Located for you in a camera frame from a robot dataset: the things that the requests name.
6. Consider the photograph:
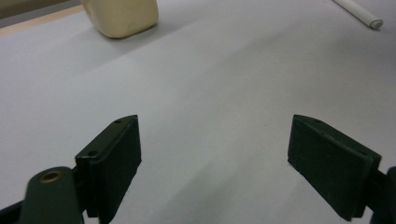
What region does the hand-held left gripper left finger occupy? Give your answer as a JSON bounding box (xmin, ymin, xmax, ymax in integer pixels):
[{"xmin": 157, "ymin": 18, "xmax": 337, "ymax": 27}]
[{"xmin": 75, "ymin": 114, "xmax": 143, "ymax": 224}]

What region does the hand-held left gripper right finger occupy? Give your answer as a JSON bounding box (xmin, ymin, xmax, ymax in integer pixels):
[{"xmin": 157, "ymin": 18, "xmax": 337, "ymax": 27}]
[{"xmin": 287, "ymin": 114, "xmax": 383, "ymax": 222}]

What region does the long white pen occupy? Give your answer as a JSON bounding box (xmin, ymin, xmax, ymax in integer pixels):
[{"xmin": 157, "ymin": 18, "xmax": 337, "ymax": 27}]
[{"xmin": 332, "ymin": 0, "xmax": 385, "ymax": 31}]

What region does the cream square cup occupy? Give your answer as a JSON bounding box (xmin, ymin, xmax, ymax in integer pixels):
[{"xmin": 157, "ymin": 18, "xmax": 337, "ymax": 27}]
[{"xmin": 79, "ymin": 0, "xmax": 160, "ymax": 40}]

